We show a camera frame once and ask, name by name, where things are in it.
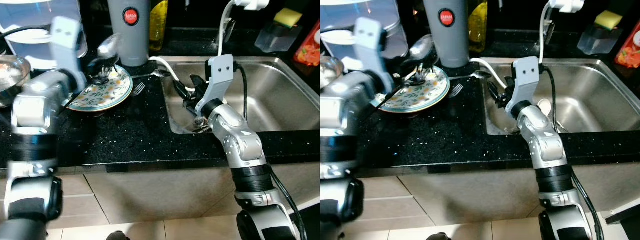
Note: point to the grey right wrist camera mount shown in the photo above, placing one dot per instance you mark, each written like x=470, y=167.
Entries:
x=216, y=82
x=524, y=82

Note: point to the clear plastic water container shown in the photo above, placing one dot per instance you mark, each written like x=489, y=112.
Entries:
x=340, y=17
x=30, y=15

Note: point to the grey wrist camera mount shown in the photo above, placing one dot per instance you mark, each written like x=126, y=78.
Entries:
x=524, y=82
x=216, y=82
x=372, y=47
x=67, y=45

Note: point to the steel bowl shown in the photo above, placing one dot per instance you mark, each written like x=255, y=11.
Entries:
x=330, y=70
x=12, y=75

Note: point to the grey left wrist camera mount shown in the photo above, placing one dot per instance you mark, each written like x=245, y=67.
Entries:
x=372, y=47
x=67, y=45

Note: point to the black robot foot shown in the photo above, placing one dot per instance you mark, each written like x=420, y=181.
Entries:
x=118, y=236
x=438, y=236

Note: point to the dark furniture corner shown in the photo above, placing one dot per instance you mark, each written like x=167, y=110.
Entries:
x=312, y=222
x=624, y=212

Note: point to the yellow oil bottle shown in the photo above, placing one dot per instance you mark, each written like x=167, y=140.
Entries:
x=477, y=25
x=159, y=25

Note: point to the red food packet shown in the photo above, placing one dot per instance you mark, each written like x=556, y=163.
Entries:
x=309, y=50
x=630, y=52

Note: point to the cutlery in sink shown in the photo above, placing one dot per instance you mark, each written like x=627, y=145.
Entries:
x=200, y=125

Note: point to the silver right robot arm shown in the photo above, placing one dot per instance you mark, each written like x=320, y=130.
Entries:
x=547, y=145
x=240, y=140

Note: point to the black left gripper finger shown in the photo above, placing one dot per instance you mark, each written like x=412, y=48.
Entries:
x=102, y=75
x=426, y=64
x=114, y=61
x=416, y=77

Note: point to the white spoon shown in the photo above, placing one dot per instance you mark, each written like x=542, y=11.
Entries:
x=545, y=106

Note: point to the small silver spoon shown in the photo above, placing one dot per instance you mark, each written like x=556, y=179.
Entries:
x=481, y=75
x=161, y=73

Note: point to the floral plate with teal rim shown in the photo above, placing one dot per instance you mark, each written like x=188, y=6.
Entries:
x=107, y=94
x=420, y=96

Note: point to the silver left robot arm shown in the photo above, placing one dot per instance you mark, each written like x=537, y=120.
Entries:
x=336, y=107
x=35, y=107

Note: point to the grey flask with red label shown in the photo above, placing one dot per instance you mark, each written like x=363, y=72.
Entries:
x=129, y=35
x=447, y=37

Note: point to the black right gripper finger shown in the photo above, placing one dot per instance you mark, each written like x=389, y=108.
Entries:
x=181, y=99
x=493, y=86
x=183, y=84
x=492, y=100

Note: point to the clear plastic sponge holder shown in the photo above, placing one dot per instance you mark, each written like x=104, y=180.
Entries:
x=277, y=39
x=599, y=41

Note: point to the stainless steel sink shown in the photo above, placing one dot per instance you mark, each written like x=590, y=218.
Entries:
x=280, y=95
x=590, y=95

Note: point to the large silver ladle spoon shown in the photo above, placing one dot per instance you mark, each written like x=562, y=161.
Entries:
x=422, y=49
x=109, y=47

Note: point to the silver fork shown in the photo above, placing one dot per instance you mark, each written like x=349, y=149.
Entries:
x=139, y=89
x=456, y=90

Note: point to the yellow green sponge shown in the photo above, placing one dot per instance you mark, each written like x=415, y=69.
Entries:
x=288, y=17
x=609, y=20

